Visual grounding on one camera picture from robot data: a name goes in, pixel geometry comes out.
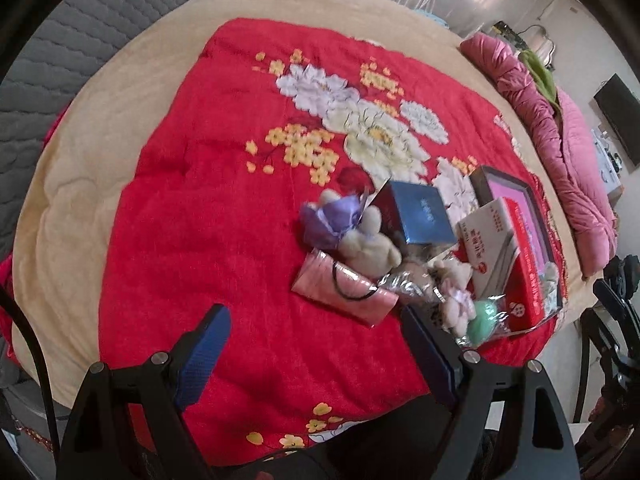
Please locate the grey quilted sofa cover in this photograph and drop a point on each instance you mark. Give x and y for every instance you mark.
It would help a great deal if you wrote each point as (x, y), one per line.
(75, 25)

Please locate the green cloth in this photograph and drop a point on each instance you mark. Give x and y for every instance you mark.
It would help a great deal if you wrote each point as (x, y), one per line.
(542, 80)

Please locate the small plush with pink bow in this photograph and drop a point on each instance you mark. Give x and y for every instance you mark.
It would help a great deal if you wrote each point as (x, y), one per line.
(455, 310)

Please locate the pink book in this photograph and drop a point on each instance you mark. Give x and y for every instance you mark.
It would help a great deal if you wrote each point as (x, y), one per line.
(507, 189)

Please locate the red floral blanket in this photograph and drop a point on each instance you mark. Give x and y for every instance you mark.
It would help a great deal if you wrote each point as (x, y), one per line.
(200, 210)

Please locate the clear plastic wrapped plush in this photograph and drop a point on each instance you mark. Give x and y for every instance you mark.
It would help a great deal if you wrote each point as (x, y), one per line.
(405, 280)

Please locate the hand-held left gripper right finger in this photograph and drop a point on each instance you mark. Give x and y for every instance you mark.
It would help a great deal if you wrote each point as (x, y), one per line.
(430, 360)

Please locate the plush bear with purple bow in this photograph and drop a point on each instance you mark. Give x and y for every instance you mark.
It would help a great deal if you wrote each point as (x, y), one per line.
(370, 250)

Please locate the pink pouch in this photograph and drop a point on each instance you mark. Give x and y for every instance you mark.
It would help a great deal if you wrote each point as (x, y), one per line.
(320, 280)

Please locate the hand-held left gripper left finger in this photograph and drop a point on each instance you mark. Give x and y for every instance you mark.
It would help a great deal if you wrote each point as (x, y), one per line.
(202, 360)

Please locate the black television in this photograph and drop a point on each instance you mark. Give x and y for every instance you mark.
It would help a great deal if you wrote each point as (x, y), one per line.
(620, 115)

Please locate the dark blue box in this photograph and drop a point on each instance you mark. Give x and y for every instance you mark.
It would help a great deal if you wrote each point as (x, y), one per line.
(420, 215)

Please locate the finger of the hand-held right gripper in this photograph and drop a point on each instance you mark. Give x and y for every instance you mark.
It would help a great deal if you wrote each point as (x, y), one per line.
(607, 297)

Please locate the red tissue pack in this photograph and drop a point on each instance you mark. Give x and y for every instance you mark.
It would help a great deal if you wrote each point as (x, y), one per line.
(485, 240)

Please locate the white drawer cabinet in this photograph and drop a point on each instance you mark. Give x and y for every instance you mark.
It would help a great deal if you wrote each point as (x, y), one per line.
(607, 170)

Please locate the pink quilt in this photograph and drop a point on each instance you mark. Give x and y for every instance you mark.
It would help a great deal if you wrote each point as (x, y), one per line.
(575, 175)

